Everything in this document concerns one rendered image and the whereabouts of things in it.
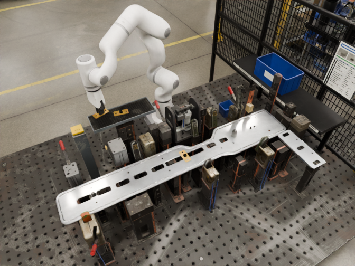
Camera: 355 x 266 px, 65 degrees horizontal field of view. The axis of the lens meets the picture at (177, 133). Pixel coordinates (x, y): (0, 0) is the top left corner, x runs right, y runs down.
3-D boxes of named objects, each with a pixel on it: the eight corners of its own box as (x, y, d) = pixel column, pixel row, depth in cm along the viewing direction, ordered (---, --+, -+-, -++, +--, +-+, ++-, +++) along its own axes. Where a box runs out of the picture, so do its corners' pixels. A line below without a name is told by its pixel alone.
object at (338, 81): (349, 102, 166) (376, 57, 143) (320, 82, 180) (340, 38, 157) (352, 101, 166) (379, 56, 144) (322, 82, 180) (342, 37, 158)
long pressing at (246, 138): (63, 232, 129) (62, 231, 128) (54, 195, 143) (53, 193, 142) (288, 130, 172) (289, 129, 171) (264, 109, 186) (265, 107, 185)
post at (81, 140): (91, 183, 181) (72, 138, 149) (88, 175, 186) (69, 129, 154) (102, 179, 183) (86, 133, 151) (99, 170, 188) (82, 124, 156)
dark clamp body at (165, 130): (164, 176, 185) (160, 136, 157) (155, 161, 193) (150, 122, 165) (177, 169, 188) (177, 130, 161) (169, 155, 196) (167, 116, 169)
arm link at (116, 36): (142, 42, 135) (104, 92, 130) (120, 32, 142) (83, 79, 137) (134, 29, 127) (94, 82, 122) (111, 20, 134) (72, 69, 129)
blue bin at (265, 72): (281, 95, 189) (286, 79, 179) (252, 73, 207) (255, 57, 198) (299, 88, 194) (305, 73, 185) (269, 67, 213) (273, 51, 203)
